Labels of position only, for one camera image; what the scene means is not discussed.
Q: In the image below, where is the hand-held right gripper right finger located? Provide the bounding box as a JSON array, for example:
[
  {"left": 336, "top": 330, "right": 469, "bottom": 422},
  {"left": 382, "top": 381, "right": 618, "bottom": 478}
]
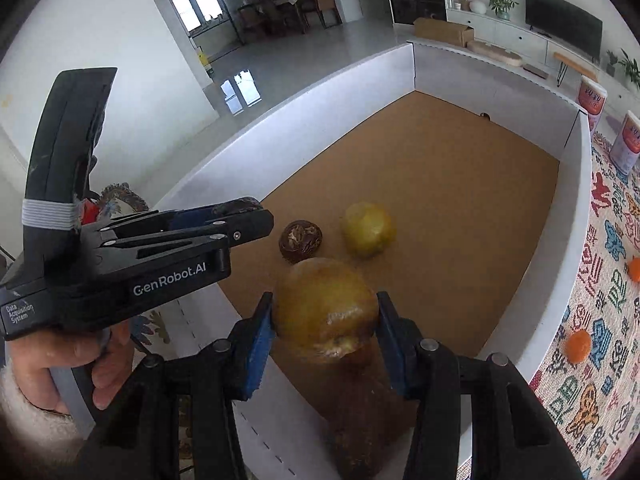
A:
[{"left": 376, "top": 291, "right": 583, "bottom": 480}]

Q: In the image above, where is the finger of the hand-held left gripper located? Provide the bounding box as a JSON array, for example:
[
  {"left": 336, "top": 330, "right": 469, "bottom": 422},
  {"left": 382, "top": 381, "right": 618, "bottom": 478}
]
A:
[
  {"left": 150, "top": 199, "right": 263, "bottom": 227},
  {"left": 99, "top": 208, "right": 275, "bottom": 262}
]

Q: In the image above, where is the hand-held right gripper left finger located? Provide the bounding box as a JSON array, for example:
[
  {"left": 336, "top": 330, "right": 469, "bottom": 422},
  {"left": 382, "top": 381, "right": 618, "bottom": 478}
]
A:
[{"left": 75, "top": 291, "right": 275, "bottom": 480}]

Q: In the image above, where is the brownish yellow pear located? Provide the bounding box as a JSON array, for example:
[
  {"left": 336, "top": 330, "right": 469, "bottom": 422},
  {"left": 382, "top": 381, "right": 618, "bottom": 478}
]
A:
[{"left": 271, "top": 257, "right": 379, "bottom": 362}]

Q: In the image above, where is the brown sweet potato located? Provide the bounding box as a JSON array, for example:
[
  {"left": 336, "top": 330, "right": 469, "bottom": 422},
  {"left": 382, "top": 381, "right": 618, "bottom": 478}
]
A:
[{"left": 320, "top": 344, "right": 417, "bottom": 480}]

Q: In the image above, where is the dark brown round fruit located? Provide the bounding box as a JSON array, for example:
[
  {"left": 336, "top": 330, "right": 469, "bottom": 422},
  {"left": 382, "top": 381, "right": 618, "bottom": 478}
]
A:
[{"left": 278, "top": 219, "right": 324, "bottom": 264}]

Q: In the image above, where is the yellow green pear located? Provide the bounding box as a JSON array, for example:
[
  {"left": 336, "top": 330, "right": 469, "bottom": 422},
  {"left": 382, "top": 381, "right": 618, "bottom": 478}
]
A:
[{"left": 341, "top": 202, "right": 397, "bottom": 259}]

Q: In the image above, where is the white walled cardboard box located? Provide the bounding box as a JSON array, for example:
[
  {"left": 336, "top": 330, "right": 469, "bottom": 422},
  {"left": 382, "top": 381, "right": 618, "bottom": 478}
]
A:
[{"left": 135, "top": 42, "right": 594, "bottom": 480}]

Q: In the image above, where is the person's left forearm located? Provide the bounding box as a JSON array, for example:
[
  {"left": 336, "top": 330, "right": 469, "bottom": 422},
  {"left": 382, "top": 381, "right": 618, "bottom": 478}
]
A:
[{"left": 0, "top": 365, "right": 97, "bottom": 480}]

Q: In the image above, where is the person's left hand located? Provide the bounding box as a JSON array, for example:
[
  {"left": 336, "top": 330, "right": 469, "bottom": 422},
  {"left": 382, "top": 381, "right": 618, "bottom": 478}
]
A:
[{"left": 7, "top": 321, "right": 134, "bottom": 413}]

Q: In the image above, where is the floral patterned cloth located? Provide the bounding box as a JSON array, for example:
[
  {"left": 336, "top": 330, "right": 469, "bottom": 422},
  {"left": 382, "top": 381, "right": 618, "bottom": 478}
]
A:
[{"left": 94, "top": 182, "right": 149, "bottom": 217}]

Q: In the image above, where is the printed woven tablecloth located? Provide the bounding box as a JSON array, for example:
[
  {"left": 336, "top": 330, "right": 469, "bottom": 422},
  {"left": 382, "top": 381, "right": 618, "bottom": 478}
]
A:
[{"left": 465, "top": 130, "right": 640, "bottom": 480}]

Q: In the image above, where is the glass balcony door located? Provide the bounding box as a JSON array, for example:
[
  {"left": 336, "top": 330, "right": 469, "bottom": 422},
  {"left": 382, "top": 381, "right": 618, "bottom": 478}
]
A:
[{"left": 171, "top": 0, "right": 224, "bottom": 32}]

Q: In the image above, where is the dining table with chairs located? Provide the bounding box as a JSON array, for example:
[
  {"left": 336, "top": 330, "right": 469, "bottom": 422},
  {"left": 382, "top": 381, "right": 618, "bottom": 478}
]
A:
[{"left": 237, "top": 0, "right": 344, "bottom": 37}]

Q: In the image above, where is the brown cardboard carton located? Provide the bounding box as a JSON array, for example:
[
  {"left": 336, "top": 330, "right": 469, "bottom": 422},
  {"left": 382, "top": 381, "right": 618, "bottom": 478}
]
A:
[{"left": 413, "top": 17, "right": 475, "bottom": 49}]

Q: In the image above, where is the purple red tin can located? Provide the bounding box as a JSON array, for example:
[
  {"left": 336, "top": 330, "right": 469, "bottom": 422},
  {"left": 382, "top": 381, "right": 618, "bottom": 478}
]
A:
[
  {"left": 580, "top": 76, "right": 609, "bottom": 134},
  {"left": 609, "top": 111, "right": 640, "bottom": 176}
]

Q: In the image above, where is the flat round beige cushion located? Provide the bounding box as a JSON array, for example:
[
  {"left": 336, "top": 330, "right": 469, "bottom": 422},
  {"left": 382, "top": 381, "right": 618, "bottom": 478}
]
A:
[{"left": 467, "top": 40, "right": 524, "bottom": 67}]

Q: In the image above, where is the white television cabinet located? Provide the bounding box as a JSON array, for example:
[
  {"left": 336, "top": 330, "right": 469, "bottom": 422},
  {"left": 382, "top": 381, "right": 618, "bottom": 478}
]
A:
[{"left": 445, "top": 7, "right": 640, "bottom": 107}]

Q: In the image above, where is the small wooden bench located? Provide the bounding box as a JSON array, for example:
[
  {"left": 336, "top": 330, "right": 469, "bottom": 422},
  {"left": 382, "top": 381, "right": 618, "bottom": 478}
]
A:
[{"left": 552, "top": 51, "right": 599, "bottom": 89}]

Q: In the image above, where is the green potted plant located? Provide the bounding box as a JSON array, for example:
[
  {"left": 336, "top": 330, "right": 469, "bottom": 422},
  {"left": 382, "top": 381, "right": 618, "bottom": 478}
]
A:
[{"left": 487, "top": 0, "right": 519, "bottom": 22}]

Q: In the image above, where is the leafy potted plant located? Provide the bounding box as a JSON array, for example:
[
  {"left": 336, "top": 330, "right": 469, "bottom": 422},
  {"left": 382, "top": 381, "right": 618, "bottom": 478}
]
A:
[{"left": 605, "top": 48, "right": 640, "bottom": 87}]

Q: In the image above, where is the black television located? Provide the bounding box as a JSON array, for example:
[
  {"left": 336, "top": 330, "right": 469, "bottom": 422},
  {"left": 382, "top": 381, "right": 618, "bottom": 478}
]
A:
[{"left": 524, "top": 0, "right": 604, "bottom": 59}]

